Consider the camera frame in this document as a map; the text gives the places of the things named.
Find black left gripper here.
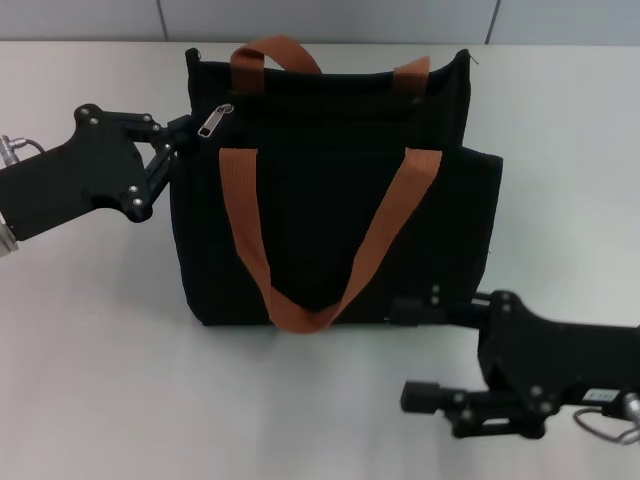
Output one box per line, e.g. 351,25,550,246
0,103,197,242

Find gripper connector cable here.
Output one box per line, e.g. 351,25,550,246
572,392,640,444
0,133,47,167

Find left gripper connector cable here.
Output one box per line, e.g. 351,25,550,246
0,133,47,167

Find right gripper connector cable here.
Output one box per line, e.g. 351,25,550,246
572,392,640,444

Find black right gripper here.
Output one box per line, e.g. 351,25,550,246
391,284,640,441

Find silver zipper pull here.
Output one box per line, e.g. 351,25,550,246
197,102,235,139

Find black bag with brown handles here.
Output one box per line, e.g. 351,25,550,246
168,34,504,335

